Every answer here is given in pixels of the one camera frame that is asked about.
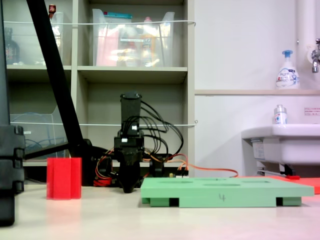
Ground thin black tripod brace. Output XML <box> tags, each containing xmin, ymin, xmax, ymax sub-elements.
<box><xmin>23</xmin><ymin>142</ymin><xmax>71</xmax><ymax>161</ymax></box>

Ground pink pouch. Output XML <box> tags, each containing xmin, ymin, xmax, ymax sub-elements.
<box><xmin>96</xmin><ymin>28</ymin><xmax>120</xmax><ymax>67</ymax></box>

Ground low clear storage bin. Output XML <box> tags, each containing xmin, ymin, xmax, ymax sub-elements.
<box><xmin>9</xmin><ymin>104</ymin><xmax>70</xmax><ymax>163</ymax></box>

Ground notched black stack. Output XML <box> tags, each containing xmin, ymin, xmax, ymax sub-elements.
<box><xmin>0</xmin><ymin>124</ymin><xmax>26</xmax><ymax>227</ymax></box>

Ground white cord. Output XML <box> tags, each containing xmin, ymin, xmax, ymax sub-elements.
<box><xmin>9</xmin><ymin>119</ymin><xmax>199</xmax><ymax>127</ymax></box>
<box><xmin>3</xmin><ymin>20</ymin><xmax>197</xmax><ymax>27</ymax></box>

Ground large clear storage bin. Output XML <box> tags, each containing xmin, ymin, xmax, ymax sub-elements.
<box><xmin>91</xmin><ymin>8</ymin><xmax>176</xmax><ymax>68</ymax></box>

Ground beige shelf unit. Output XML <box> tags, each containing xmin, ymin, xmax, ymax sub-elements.
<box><xmin>0</xmin><ymin>0</ymin><xmax>196</xmax><ymax>186</ymax></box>

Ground small circuit board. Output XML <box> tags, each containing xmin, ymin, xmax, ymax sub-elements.
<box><xmin>169</xmin><ymin>171</ymin><xmax>190</xmax><ymax>179</ymax></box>

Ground red cross columnar block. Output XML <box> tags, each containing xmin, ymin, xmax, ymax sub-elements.
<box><xmin>46</xmin><ymin>157</ymin><xmax>83</xmax><ymax>201</ymax></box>

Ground teal topped package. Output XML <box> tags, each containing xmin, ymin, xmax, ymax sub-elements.
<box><xmin>103</xmin><ymin>12</ymin><xmax>133</xmax><ymax>33</ymax></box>

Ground orange base wire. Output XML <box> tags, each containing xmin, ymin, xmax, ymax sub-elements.
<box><xmin>95</xmin><ymin>149</ymin><xmax>118</xmax><ymax>185</ymax></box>
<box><xmin>143</xmin><ymin>149</ymin><xmax>189</xmax><ymax>171</ymax></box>

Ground green shape sorting board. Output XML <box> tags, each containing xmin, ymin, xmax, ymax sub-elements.
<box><xmin>140</xmin><ymin>176</ymin><xmax>315</xmax><ymax>208</ymax></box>

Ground blue cable coil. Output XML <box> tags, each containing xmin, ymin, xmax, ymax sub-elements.
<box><xmin>11</xmin><ymin>112</ymin><xmax>68</xmax><ymax>161</ymax></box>

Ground white soap pump bottle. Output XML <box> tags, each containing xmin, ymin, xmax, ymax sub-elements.
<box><xmin>275</xmin><ymin>49</ymin><xmax>301</xmax><ymax>90</ymax></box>

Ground black servo cable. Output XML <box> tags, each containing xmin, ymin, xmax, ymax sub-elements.
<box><xmin>141</xmin><ymin>99</ymin><xmax>185</xmax><ymax>162</ymax></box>
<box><xmin>139</xmin><ymin>106</ymin><xmax>169</xmax><ymax>156</ymax></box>

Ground thick black tripod leg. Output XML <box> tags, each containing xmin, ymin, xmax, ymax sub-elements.
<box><xmin>26</xmin><ymin>0</ymin><xmax>97</xmax><ymax>187</ymax></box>

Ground white sink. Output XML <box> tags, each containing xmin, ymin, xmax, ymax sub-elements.
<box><xmin>241</xmin><ymin>123</ymin><xmax>320</xmax><ymax>176</ymax></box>

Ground dark glass bottle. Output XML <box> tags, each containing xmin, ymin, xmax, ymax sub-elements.
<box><xmin>4</xmin><ymin>27</ymin><xmax>21</xmax><ymax>65</ymax></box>

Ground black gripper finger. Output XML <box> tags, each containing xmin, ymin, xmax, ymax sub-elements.
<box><xmin>129</xmin><ymin>156</ymin><xmax>143</xmax><ymax>194</ymax></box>
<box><xmin>117</xmin><ymin>156</ymin><xmax>131</xmax><ymax>194</ymax></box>

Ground orange bottle pink cap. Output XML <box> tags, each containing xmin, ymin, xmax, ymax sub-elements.
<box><xmin>140</xmin><ymin>16</ymin><xmax>158</xmax><ymax>67</ymax></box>

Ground long orange twisted wire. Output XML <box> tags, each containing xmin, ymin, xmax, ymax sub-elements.
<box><xmin>186</xmin><ymin>163</ymin><xmax>240</xmax><ymax>178</ymax></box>

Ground small clear sanitizer bottle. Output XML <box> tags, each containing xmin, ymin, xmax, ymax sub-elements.
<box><xmin>273</xmin><ymin>104</ymin><xmax>288</xmax><ymax>125</ymax></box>

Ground dark tripod pole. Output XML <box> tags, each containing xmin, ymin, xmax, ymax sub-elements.
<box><xmin>0</xmin><ymin>0</ymin><xmax>11</xmax><ymax>126</ymax></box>

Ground metal faucet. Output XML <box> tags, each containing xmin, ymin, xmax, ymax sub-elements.
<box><xmin>310</xmin><ymin>38</ymin><xmax>320</xmax><ymax>74</ymax></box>

